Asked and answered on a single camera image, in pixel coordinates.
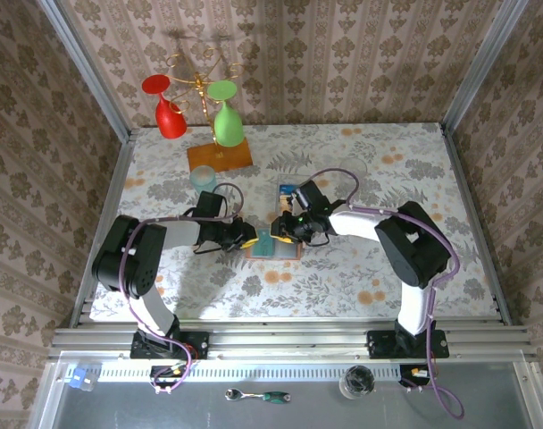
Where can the teal credit card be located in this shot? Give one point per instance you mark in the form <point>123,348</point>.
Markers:
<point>264,246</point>

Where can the floral print tablecloth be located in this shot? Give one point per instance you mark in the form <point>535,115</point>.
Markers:
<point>298,286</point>

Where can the aluminium frame post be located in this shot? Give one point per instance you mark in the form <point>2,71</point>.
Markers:
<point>474,67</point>
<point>86,67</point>

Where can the aluminium front rail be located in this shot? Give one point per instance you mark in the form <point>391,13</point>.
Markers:
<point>298,339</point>

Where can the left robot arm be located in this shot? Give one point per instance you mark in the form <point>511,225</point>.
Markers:
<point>124,263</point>

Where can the aluminium side rail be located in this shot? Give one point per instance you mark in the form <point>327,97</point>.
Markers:
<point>115,179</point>
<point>469,201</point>

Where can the red wine glass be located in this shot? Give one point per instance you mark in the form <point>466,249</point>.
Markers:
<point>169,120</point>

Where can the gold glass rack wooden base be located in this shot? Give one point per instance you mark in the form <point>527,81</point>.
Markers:
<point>209,158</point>

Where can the blue white plastic connector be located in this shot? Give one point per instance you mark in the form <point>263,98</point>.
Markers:
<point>80,378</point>

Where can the black connector block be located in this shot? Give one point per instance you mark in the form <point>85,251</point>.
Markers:
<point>407,380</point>
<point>164,372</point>

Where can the clear drinking glass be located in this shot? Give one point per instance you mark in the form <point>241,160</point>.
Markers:
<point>361,166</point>

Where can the green wine glass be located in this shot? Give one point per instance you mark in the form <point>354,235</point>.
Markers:
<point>228,127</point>

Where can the frosted blue tumbler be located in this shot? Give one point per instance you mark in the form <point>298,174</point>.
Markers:
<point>203,179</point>

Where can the clear glass jar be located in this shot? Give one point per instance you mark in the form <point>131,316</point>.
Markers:
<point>356,382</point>

